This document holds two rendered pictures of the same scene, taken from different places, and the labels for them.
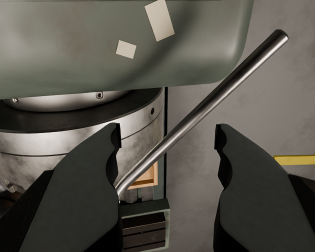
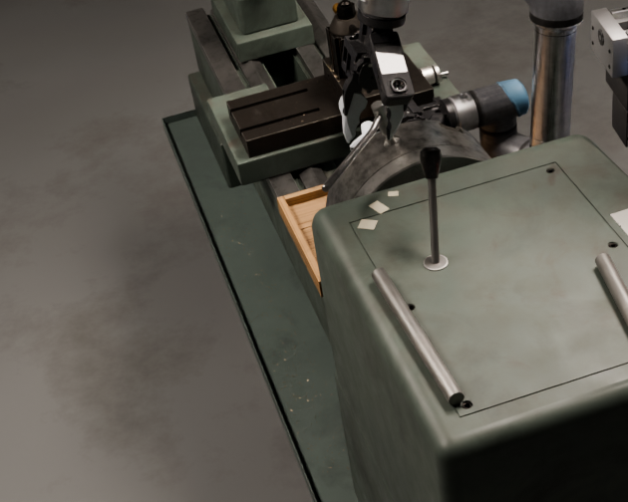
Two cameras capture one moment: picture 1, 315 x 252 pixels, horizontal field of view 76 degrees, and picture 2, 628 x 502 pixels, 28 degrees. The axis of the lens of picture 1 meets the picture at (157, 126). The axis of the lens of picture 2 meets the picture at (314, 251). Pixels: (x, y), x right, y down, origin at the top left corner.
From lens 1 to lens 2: 1.84 m
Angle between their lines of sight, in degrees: 27
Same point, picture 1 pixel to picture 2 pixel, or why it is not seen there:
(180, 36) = (364, 206)
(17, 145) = (449, 149)
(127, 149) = (371, 165)
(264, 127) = not seen: outside the picture
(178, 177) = (122, 307)
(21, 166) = (446, 139)
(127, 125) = (377, 179)
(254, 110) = not seen: outside the picture
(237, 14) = (334, 221)
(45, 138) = not seen: hidden behind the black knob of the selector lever
